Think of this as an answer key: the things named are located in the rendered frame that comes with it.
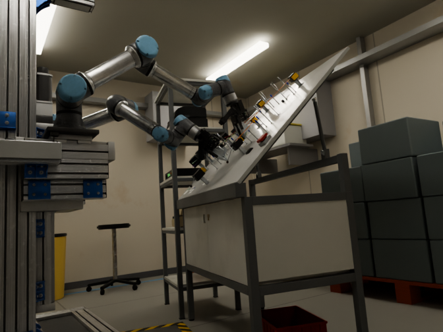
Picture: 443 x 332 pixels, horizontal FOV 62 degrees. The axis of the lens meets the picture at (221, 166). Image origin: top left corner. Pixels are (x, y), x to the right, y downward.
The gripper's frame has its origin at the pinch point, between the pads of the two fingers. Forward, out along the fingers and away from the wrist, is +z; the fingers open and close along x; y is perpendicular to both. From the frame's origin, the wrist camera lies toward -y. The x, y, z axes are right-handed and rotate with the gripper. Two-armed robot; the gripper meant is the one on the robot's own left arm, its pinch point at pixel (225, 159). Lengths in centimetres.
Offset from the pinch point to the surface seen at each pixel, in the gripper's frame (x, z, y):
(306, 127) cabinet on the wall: 292, 4, -40
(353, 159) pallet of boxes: 197, 67, -12
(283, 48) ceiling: 283, -74, 25
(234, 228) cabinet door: -24.3, 27.5, -14.3
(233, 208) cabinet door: -21.5, 21.2, -7.1
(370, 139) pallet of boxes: 138, 63, 24
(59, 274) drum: 55, -95, -249
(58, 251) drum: 61, -111, -233
